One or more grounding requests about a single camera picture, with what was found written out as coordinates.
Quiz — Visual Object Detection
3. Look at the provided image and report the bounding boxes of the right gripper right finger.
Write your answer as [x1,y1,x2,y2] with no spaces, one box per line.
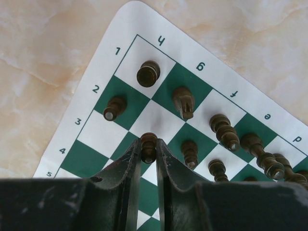
[156,139,308,231]

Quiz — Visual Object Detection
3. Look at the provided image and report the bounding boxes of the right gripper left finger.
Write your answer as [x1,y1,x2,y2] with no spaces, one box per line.
[0,139,141,231]

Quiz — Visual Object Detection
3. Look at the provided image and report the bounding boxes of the dark pawn chess piece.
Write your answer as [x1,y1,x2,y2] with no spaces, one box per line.
[141,132,157,164]

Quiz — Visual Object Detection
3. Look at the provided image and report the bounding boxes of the green white chess mat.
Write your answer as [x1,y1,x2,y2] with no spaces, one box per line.
[32,0,308,231]

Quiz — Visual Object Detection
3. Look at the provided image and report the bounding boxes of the dark knight chess piece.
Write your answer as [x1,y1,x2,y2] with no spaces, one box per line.
[172,86,195,119]

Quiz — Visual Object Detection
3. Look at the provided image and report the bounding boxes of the dark rook chess piece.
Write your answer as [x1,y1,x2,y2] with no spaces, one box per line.
[137,60,160,88]

